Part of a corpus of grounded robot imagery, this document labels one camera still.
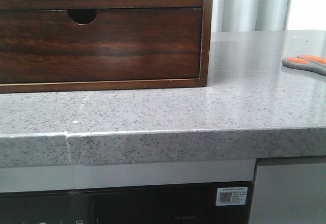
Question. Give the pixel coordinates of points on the black built-in appliance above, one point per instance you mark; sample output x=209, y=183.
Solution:
x=180, y=192

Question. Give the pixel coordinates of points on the grey cabinet door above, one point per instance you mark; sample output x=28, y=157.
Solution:
x=289, y=190

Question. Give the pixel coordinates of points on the dark wooden drawer cabinet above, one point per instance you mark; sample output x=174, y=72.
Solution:
x=86, y=16

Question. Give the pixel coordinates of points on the grey orange scissors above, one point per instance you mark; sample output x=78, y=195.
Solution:
x=307, y=63

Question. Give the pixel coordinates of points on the white QR code sticker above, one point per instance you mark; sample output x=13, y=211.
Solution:
x=231, y=196

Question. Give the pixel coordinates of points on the white curtain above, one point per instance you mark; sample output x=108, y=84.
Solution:
x=267, y=15

